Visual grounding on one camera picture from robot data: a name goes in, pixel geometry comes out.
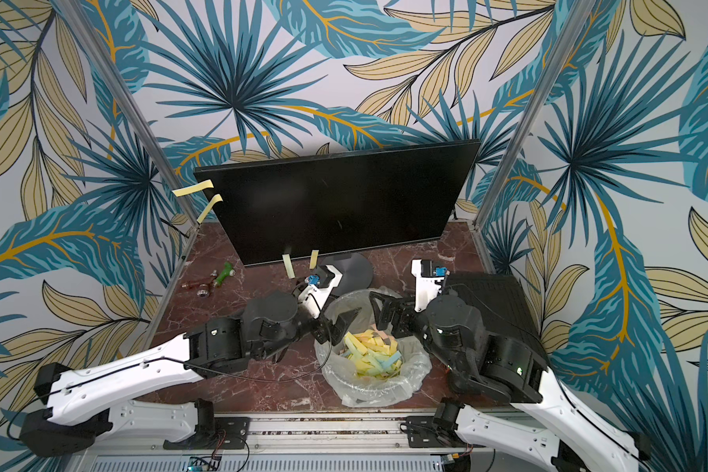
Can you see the aluminium corner post left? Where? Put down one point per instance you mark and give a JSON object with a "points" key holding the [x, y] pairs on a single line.
{"points": [[113, 36]]}

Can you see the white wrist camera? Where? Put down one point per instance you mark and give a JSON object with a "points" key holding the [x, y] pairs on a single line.
{"points": [[429, 278], [318, 288]]}

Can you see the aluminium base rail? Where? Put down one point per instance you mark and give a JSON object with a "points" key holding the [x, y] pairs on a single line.
{"points": [[322, 441]]}

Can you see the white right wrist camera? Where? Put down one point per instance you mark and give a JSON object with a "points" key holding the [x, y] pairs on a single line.
{"points": [[429, 278]]}

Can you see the green sticky note bottom edge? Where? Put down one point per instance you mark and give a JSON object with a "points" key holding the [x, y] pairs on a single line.
{"points": [[288, 265]]}

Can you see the yellow sticky note bottom edge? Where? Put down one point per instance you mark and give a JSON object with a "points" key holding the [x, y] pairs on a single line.
{"points": [[314, 259]]}

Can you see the aluminium corner post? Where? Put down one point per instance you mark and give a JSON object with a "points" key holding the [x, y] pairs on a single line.
{"points": [[562, 47], [113, 36]]}

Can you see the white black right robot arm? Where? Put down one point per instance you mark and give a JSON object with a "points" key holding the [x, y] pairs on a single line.
{"points": [[569, 435]]}

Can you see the aluminium corner post right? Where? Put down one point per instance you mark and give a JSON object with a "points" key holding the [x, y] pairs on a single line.
{"points": [[562, 47]]}

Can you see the bin with clear plastic liner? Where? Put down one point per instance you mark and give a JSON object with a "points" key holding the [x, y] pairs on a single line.
{"points": [[366, 392]]}

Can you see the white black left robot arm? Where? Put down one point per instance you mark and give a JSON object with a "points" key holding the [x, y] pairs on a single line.
{"points": [[84, 406]]}

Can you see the pile of coloured paper strips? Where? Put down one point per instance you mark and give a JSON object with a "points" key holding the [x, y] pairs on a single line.
{"points": [[373, 354]]}

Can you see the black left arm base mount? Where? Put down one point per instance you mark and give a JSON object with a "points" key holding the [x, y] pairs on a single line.
{"points": [[211, 431]]}

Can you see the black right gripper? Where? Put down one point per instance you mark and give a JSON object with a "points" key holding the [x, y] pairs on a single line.
{"points": [[406, 319]]}

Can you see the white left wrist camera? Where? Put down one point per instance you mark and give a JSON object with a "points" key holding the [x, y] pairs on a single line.
{"points": [[318, 288]]}

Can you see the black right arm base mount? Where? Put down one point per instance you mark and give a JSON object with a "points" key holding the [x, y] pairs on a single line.
{"points": [[436, 433]]}

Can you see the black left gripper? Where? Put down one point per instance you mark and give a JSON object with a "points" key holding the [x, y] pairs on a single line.
{"points": [[343, 323]]}

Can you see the black computer monitor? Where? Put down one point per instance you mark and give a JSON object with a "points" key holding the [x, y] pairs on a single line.
{"points": [[338, 203]]}

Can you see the black plastic tool case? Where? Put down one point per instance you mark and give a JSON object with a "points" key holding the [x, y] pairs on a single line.
{"points": [[502, 304]]}

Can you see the grey round monitor stand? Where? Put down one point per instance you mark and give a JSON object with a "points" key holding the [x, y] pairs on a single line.
{"points": [[357, 272]]}

